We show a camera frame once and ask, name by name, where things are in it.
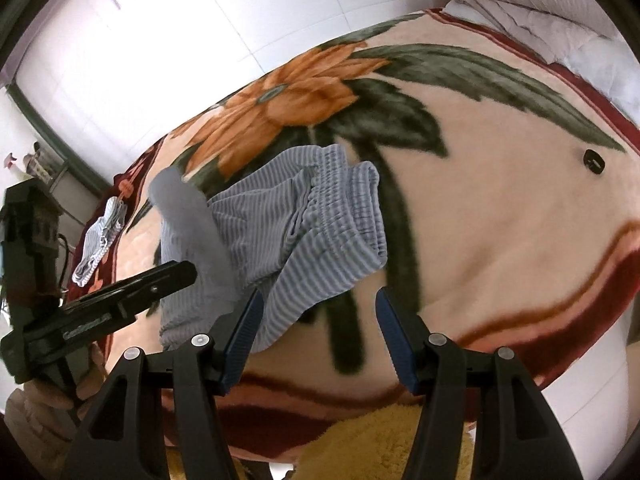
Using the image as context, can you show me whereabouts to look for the blue striped pants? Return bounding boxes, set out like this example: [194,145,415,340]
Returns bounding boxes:
[149,144,390,353]

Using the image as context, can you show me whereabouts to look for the person's left hand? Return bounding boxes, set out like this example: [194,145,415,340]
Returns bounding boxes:
[30,345,108,413]

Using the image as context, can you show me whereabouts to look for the small black button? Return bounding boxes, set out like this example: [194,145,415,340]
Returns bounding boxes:
[580,150,606,175]

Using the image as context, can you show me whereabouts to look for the yellow fuzzy cloth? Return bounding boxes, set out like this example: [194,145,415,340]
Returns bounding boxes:
[165,402,476,480]

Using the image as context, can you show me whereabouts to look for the floral fleece blanket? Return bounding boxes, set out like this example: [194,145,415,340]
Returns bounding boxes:
[65,7,640,461]

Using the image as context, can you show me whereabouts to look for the person's left forearm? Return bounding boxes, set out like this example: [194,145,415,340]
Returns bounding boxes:
[5,385,78,456]

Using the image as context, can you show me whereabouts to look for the beige quilt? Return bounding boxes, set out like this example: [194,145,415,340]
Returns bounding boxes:
[431,0,613,63]

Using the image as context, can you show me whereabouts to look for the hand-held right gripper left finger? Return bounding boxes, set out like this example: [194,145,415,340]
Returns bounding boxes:
[60,287,265,480]

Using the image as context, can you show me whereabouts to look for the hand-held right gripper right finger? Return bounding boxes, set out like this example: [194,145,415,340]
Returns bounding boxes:
[375,286,583,480]

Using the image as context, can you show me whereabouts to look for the folded striped garment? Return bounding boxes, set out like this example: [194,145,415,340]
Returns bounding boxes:
[71,196,126,288]

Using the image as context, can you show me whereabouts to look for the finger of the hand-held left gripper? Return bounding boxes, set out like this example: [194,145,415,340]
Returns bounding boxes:
[75,260,199,320]

